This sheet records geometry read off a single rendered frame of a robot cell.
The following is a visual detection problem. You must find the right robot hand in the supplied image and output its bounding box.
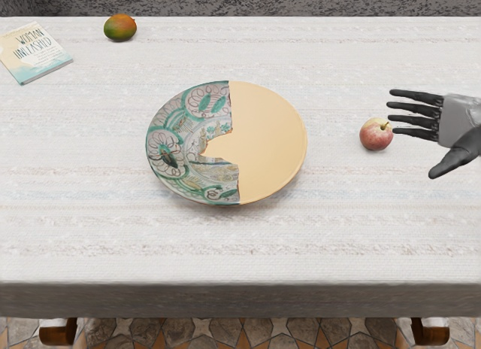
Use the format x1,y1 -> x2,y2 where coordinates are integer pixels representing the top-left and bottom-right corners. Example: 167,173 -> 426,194
386,88 -> 481,180

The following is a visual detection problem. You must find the patterned beige plate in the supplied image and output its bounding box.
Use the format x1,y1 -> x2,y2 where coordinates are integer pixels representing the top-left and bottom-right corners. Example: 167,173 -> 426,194
145,79 -> 309,208

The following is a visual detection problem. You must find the red yellow apple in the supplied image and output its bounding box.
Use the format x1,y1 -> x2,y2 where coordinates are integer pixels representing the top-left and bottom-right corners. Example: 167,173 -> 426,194
359,117 -> 395,151

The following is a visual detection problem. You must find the green orange mango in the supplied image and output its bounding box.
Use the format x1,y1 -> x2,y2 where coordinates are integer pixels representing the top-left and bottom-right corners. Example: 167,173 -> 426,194
103,14 -> 138,42

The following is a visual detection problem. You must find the pale paperback book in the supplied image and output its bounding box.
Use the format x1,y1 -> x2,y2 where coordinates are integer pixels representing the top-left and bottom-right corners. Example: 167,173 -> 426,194
0,22 -> 74,86

